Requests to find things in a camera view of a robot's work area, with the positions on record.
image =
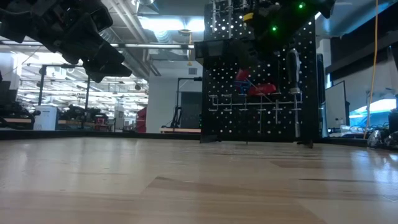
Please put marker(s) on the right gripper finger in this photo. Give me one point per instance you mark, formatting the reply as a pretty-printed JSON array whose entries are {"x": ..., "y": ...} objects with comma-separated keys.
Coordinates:
[
  {"x": 241, "y": 54},
  {"x": 264, "y": 56}
]

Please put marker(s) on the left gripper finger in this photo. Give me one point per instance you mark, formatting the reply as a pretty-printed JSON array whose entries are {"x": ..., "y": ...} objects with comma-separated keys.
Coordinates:
[
  {"x": 90, "y": 37},
  {"x": 105, "y": 65}
]

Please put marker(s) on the black metal pegboard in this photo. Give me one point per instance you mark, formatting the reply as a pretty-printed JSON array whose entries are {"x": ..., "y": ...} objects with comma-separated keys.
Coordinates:
[{"x": 280, "y": 124}]

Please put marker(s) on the background black robot arm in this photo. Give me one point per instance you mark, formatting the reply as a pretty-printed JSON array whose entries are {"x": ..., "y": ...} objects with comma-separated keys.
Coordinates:
[
  {"x": 77, "y": 112},
  {"x": 177, "y": 118}
]

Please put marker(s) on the white board panel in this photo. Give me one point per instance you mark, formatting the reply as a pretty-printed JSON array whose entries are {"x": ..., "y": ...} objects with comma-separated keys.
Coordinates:
[{"x": 335, "y": 109}]

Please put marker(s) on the long ceiling light bar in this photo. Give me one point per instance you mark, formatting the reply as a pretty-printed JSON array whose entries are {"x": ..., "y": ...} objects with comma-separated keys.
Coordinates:
[{"x": 155, "y": 46}]

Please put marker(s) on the red cabinet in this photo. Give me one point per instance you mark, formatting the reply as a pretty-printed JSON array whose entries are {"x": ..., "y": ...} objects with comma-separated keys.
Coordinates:
[{"x": 141, "y": 121}]

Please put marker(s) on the white container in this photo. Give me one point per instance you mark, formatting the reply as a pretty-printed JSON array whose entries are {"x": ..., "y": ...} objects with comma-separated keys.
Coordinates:
[{"x": 46, "y": 117}]

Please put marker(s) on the background wooden table top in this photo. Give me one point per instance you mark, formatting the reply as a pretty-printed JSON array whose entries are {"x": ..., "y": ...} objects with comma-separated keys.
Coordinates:
[{"x": 180, "y": 130}]

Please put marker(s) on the silver ventilation duct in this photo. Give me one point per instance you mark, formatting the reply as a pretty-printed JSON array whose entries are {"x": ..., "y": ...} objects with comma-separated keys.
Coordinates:
[{"x": 133, "y": 59}]

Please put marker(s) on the black gantry frame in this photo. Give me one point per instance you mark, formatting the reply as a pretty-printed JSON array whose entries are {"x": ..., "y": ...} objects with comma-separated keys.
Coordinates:
[
  {"x": 189, "y": 79},
  {"x": 41, "y": 93}
]

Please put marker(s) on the black aluminium table frame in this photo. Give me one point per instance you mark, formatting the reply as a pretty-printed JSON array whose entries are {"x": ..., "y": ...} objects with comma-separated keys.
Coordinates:
[{"x": 93, "y": 134}]

